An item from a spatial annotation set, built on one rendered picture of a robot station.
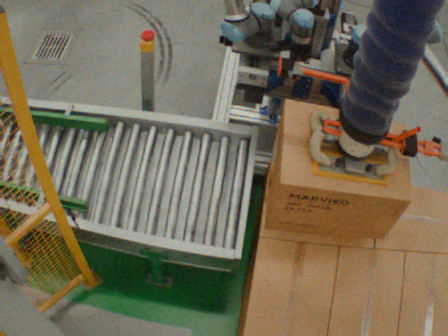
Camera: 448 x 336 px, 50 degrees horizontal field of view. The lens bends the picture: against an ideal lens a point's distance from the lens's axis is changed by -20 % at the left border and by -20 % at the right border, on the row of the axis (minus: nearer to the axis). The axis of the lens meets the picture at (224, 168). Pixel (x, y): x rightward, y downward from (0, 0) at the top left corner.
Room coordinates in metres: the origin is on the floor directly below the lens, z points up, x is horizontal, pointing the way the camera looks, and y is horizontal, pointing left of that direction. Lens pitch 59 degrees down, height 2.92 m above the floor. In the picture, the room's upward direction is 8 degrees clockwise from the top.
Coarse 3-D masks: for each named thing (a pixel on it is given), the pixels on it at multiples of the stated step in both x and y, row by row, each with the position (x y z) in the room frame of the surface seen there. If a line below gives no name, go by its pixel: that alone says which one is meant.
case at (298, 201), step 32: (288, 128) 1.31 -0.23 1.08; (288, 160) 1.16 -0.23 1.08; (384, 160) 1.24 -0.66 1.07; (288, 192) 1.06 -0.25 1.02; (320, 192) 1.06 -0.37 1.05; (352, 192) 1.06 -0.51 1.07; (384, 192) 1.08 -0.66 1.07; (288, 224) 1.06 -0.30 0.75; (320, 224) 1.06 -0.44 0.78; (352, 224) 1.06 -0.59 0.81; (384, 224) 1.06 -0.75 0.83
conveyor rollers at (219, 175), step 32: (0, 128) 1.46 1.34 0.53; (64, 160) 1.31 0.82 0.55; (96, 160) 1.34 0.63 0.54; (128, 160) 1.37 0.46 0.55; (160, 160) 1.40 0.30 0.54; (224, 160) 1.44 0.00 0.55; (160, 192) 1.23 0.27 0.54; (192, 192) 1.26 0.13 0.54; (128, 224) 1.04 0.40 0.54; (192, 224) 1.09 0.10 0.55
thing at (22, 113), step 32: (0, 32) 0.85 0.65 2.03; (0, 64) 0.85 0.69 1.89; (0, 96) 0.83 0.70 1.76; (32, 128) 0.86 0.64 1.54; (0, 160) 0.76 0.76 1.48; (32, 160) 0.84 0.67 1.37; (0, 192) 0.71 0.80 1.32; (32, 192) 0.81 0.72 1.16; (32, 224) 0.74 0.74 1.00; (64, 224) 0.85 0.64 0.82; (32, 256) 0.69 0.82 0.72; (64, 256) 0.81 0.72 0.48; (64, 288) 0.73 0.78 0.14
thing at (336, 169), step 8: (336, 160) 1.17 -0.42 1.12; (344, 160) 1.19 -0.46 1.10; (368, 160) 1.21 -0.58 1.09; (320, 168) 1.13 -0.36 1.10; (328, 168) 1.14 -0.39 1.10; (336, 168) 1.15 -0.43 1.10; (344, 168) 1.15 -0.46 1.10; (368, 168) 1.16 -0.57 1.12; (328, 176) 1.12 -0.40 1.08; (336, 176) 1.12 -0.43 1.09; (344, 176) 1.12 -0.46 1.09; (352, 176) 1.12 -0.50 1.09; (360, 176) 1.13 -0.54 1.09; (368, 176) 1.13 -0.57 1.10; (376, 176) 1.14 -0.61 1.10; (384, 176) 1.15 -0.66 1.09; (376, 184) 1.11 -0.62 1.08; (384, 184) 1.12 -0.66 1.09
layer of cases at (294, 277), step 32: (416, 192) 1.42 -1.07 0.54; (256, 224) 1.29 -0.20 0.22; (416, 224) 1.23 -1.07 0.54; (256, 256) 0.98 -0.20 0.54; (288, 256) 0.99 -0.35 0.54; (320, 256) 1.00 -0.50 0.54; (352, 256) 1.02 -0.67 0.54; (384, 256) 1.03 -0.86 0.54; (416, 256) 1.03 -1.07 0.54; (256, 288) 0.81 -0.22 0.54; (288, 288) 0.83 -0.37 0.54; (320, 288) 0.84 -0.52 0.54; (352, 288) 0.84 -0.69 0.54; (384, 288) 0.84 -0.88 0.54; (416, 288) 0.85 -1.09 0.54; (256, 320) 0.65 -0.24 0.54; (288, 320) 0.66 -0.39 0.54; (320, 320) 0.66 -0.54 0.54; (352, 320) 0.66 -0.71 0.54; (384, 320) 0.66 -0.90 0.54; (416, 320) 0.66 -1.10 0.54
